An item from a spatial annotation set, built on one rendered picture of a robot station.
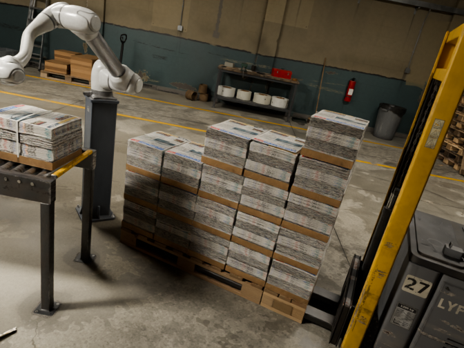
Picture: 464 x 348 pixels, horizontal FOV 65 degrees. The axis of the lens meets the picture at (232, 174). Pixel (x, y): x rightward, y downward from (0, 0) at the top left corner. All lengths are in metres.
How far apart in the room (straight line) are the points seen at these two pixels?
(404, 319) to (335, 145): 0.97
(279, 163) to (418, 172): 0.73
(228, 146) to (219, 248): 0.70
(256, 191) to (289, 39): 6.99
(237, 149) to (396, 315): 1.25
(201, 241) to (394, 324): 1.25
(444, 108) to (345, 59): 7.47
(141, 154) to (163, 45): 6.76
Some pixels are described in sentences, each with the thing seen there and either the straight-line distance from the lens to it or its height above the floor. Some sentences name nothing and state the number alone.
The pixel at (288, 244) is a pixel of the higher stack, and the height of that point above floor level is 0.50.
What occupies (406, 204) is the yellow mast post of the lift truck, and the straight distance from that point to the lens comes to 1.89.
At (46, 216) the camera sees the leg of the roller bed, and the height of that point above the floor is 0.61.
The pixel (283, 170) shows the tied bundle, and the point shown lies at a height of 0.95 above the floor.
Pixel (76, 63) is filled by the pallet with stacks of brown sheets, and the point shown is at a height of 0.43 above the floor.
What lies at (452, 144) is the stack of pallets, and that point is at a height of 0.41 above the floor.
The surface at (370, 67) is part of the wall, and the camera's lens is 9.36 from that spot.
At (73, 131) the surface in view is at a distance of 2.18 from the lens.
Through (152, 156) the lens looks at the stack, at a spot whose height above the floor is 0.77.
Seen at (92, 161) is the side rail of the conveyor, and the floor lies 0.74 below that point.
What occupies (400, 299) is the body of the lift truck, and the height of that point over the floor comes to 0.53.
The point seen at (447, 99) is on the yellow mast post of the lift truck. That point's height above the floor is 1.53.
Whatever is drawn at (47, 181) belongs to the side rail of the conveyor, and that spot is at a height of 0.80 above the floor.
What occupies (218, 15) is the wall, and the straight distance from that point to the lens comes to 8.98.
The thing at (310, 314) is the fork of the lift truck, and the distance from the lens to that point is 2.53.
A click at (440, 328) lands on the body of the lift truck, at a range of 2.24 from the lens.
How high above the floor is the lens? 1.62
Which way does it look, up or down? 21 degrees down
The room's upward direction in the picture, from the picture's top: 11 degrees clockwise
